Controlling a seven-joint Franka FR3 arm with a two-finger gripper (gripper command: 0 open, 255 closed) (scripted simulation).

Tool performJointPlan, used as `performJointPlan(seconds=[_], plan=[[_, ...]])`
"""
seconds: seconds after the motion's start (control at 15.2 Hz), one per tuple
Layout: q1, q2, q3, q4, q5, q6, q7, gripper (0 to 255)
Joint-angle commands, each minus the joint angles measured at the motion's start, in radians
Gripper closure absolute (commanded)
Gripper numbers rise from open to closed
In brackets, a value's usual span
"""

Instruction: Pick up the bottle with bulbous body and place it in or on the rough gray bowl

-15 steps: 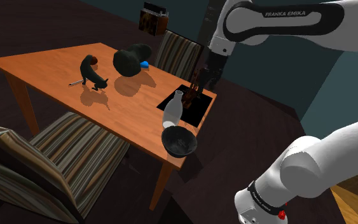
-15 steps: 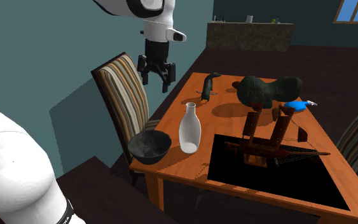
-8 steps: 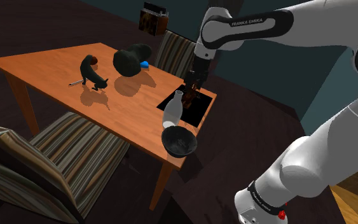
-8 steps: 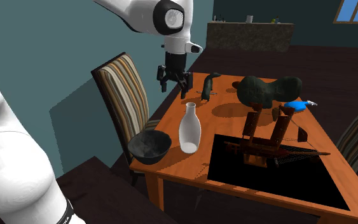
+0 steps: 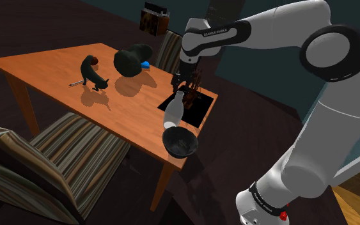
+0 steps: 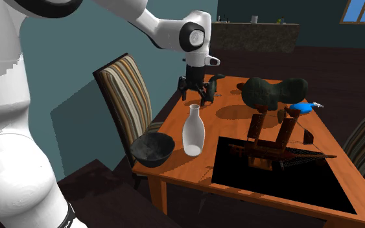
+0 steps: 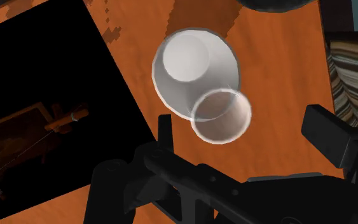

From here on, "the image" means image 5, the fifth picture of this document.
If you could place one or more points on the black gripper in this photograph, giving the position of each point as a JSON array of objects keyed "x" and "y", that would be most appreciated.
[{"x": 186, "y": 69}]

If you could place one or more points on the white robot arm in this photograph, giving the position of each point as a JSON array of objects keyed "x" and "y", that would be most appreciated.
[{"x": 323, "y": 137}]

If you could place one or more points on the brown branch figure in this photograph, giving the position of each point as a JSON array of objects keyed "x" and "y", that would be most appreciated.
[{"x": 192, "y": 88}]

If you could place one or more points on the striped upholstered chair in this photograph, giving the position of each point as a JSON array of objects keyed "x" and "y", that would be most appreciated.
[
  {"x": 168, "y": 51},
  {"x": 73, "y": 149}
]

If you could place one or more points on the small blue object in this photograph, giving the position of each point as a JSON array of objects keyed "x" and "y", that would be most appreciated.
[{"x": 145, "y": 64}]

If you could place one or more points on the white vase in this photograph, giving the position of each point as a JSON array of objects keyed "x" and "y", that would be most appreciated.
[{"x": 173, "y": 109}]

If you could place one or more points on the dark green dumbbell-shaped object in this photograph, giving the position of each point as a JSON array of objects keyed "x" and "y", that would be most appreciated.
[{"x": 128, "y": 62}]

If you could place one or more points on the brown cabinet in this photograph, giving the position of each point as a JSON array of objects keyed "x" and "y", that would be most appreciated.
[{"x": 153, "y": 20}]

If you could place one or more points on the black bowl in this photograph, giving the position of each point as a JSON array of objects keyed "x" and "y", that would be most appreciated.
[{"x": 179, "y": 141}]

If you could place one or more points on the small reddish brown round object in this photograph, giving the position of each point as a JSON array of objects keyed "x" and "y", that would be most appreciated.
[{"x": 95, "y": 60}]

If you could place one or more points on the black cat figure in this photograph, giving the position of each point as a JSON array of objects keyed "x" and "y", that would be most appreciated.
[{"x": 87, "y": 70}]

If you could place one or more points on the silver pen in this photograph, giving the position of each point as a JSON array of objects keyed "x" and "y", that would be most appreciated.
[{"x": 76, "y": 83}]

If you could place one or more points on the orange wooden table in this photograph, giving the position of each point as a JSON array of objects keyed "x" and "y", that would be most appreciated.
[{"x": 58, "y": 67}]

